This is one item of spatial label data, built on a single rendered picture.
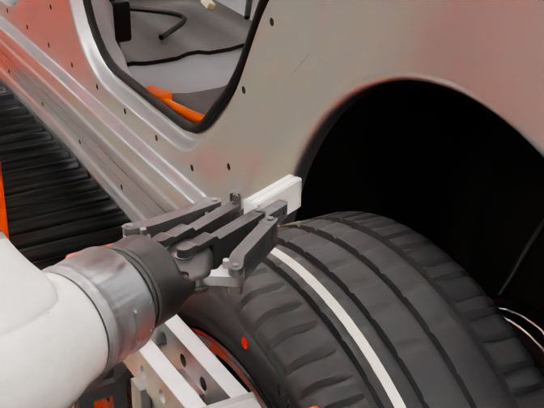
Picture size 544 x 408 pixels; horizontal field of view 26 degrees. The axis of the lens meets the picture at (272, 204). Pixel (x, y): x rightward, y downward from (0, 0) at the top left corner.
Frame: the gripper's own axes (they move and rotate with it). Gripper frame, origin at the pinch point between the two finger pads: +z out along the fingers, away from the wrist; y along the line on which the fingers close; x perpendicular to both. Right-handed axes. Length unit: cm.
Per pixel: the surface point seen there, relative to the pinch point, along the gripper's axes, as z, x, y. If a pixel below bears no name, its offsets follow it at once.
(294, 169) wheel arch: 38.3, -17.4, -24.5
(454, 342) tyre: 5.9, -11.5, 16.4
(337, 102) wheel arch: 33.9, -4.4, -15.3
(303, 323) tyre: -2.5, -9.5, 5.4
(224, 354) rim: -1.8, -17.2, -4.3
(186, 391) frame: -11.3, -14.7, -1.1
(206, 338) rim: -0.1, -17.6, -8.1
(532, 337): 32.3, -25.7, 13.3
